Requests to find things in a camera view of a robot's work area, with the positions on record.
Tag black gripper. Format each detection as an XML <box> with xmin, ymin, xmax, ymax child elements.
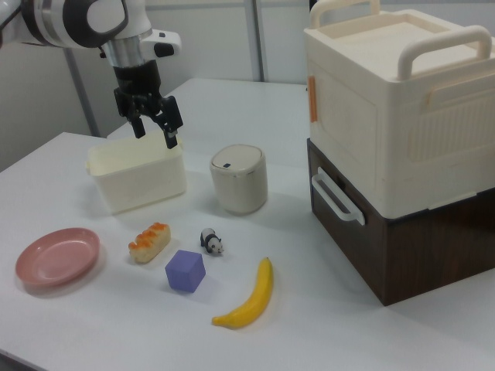
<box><xmin>111</xmin><ymin>60</ymin><xmax>184</xmax><ymax>151</ymax></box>

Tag purple cube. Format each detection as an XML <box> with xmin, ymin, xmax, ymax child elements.
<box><xmin>165</xmin><ymin>250</ymin><xmax>207</xmax><ymax>293</ymax></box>

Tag pink plate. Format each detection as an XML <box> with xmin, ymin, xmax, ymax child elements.
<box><xmin>15</xmin><ymin>227</ymin><xmax>101</xmax><ymax>288</ymax></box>

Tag white open plastic bin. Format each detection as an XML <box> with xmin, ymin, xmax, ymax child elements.
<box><xmin>84</xmin><ymin>129</ymin><xmax>188</xmax><ymax>215</ymax></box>

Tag small beige lidded trash can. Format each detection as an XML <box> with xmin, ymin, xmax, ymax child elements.
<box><xmin>210</xmin><ymin>144</ymin><xmax>268</xmax><ymax>216</ymax></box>

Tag toy bread with orange topping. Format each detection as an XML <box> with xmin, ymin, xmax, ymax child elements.
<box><xmin>128</xmin><ymin>222</ymin><xmax>172</xmax><ymax>264</ymax></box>

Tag toy panda figure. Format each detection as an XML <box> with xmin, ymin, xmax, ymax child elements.
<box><xmin>199</xmin><ymin>227</ymin><xmax>225</xmax><ymax>256</ymax></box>

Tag orange latch strip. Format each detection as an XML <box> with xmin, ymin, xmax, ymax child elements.
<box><xmin>307</xmin><ymin>75</ymin><xmax>319</xmax><ymax>122</ymax></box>

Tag yellow toy banana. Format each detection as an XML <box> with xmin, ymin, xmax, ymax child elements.
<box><xmin>211</xmin><ymin>257</ymin><xmax>275</xmax><ymax>330</ymax></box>

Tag dark brown drawer cabinet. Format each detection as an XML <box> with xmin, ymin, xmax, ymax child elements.
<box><xmin>306</xmin><ymin>138</ymin><xmax>495</xmax><ymax>308</ymax></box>

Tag grey partition post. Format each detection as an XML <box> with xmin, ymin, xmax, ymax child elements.
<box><xmin>250</xmin><ymin>0</ymin><xmax>270</xmax><ymax>83</ymax></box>
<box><xmin>63</xmin><ymin>48</ymin><xmax>102</xmax><ymax>138</ymax></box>

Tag white drawer handle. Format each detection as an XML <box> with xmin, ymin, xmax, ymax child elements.
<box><xmin>311</xmin><ymin>166</ymin><xmax>367</xmax><ymax>226</ymax></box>

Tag cream storage box with handles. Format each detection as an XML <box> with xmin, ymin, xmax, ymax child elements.
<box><xmin>303</xmin><ymin>0</ymin><xmax>495</xmax><ymax>223</ymax></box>

